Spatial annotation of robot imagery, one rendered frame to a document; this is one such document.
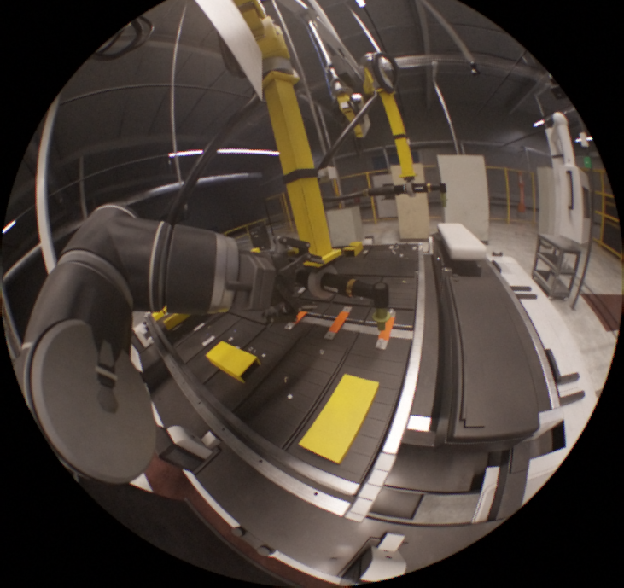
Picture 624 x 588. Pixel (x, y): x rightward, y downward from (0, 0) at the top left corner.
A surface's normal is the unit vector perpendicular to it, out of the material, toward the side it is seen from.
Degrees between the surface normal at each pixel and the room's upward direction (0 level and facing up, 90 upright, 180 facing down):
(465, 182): 90
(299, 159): 90
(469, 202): 90
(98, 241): 54
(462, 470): 0
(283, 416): 0
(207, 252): 64
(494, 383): 0
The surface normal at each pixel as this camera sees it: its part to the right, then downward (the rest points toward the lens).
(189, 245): 0.64, -0.47
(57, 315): 0.62, -0.71
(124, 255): 0.69, -0.07
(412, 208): -0.50, 0.43
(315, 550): -0.22, -0.90
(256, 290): 0.67, 0.15
